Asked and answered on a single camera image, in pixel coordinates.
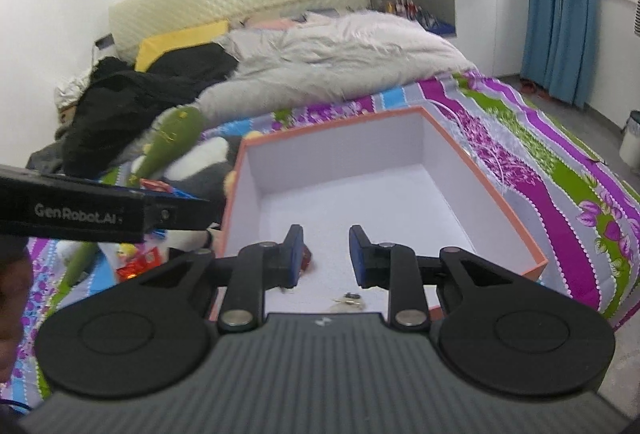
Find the silver crinkled bag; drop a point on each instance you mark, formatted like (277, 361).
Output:
(70, 91)

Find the red slippers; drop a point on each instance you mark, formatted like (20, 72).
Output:
(528, 87)

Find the grey duvet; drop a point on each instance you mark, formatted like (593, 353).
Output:
(325, 58)

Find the blue shelf mat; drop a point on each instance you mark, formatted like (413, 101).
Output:
(444, 28)

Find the white trash bin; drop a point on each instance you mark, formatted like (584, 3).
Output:
(631, 143)

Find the yellow pillow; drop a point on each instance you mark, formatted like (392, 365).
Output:
(170, 43)

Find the red snack wrapper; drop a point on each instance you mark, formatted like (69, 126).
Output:
(156, 185)

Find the black white plush toy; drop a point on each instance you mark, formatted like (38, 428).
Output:
(210, 153)

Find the pink pillow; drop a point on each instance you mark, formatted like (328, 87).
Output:
(270, 22)

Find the green plush toy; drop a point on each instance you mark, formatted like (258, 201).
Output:
(172, 133)

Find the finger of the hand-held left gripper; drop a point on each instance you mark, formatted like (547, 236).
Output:
(102, 187)
(175, 215)

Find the row of bottles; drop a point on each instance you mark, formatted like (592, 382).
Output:
(407, 13)

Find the bedside wall socket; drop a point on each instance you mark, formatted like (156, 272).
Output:
(103, 42)

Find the orange white cardboard box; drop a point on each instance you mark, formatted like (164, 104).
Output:
(350, 174)

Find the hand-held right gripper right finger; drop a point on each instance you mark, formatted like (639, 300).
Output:
(357, 256)

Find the blue curtain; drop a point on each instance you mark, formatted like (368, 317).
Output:
(560, 38)

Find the red foil wrapper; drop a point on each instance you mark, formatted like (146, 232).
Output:
(137, 266)

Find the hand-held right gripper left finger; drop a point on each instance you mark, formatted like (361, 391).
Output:
(296, 255)

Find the black clothing pile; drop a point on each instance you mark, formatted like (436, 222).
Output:
(130, 103)

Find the small metal item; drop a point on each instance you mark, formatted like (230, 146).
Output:
(347, 299)

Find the small dark red item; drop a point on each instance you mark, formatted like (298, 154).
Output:
(307, 260)

